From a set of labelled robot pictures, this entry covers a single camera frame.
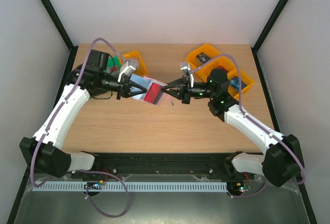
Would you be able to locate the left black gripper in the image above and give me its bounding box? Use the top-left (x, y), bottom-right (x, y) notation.
top-left (98, 73), bottom-right (147, 100)

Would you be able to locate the red credit card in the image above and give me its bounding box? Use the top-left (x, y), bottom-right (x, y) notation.
top-left (143, 82), bottom-right (164, 105)

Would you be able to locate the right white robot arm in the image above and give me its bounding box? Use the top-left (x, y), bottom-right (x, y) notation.
top-left (161, 68), bottom-right (305, 187)

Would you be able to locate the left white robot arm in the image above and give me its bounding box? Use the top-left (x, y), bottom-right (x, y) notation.
top-left (20, 50), bottom-right (147, 178)

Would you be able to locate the beige card stack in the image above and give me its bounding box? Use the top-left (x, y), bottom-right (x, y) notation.
top-left (127, 57), bottom-right (140, 70)

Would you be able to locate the yellow bin with red cards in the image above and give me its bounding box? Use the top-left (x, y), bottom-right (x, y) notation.
top-left (195, 56), bottom-right (236, 82)

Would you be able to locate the dark grey card stack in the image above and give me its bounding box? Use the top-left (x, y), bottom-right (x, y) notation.
top-left (196, 52), bottom-right (211, 65)

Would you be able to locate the yellow bin with dark cards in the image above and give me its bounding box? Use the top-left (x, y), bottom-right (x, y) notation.
top-left (186, 44), bottom-right (220, 69)

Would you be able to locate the red card stack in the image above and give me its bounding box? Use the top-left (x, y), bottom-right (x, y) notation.
top-left (218, 65), bottom-right (228, 72)

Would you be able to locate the blue card stack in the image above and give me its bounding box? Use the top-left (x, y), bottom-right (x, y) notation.
top-left (229, 76), bottom-right (246, 92)

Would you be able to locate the left yellow bin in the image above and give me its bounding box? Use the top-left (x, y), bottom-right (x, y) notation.
top-left (120, 50), bottom-right (148, 76)

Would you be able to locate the green bin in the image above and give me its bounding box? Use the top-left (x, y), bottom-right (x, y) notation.
top-left (105, 56), bottom-right (122, 74)

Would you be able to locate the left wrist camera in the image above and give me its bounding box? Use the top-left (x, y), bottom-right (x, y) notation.
top-left (118, 61), bottom-right (136, 83)

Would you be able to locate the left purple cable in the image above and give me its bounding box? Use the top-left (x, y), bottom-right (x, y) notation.
top-left (29, 38), bottom-right (130, 218)

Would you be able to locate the purple cable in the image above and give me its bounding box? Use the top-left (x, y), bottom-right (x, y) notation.
top-left (189, 53), bottom-right (307, 199)
top-left (29, 38), bottom-right (130, 218)

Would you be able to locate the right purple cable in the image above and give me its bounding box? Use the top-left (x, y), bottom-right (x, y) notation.
top-left (189, 53), bottom-right (307, 199)

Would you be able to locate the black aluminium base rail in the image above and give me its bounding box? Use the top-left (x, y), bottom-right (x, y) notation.
top-left (69, 152), bottom-right (256, 181)

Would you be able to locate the white slotted cable duct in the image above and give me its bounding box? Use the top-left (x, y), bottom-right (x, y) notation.
top-left (32, 181), bottom-right (227, 193)

